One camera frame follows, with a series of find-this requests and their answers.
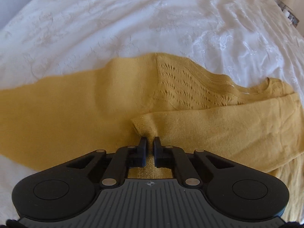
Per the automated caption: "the mustard yellow knit sweater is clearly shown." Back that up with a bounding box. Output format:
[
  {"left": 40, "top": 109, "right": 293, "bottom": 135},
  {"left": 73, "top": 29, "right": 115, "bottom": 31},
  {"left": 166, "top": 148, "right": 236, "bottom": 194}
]
[{"left": 1, "top": 53, "right": 303, "bottom": 221}]

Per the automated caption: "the white embroidered bedspread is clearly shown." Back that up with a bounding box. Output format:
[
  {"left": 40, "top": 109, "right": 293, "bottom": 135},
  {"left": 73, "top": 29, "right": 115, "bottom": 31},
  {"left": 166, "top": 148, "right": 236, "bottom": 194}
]
[{"left": 0, "top": 0, "right": 304, "bottom": 221}]

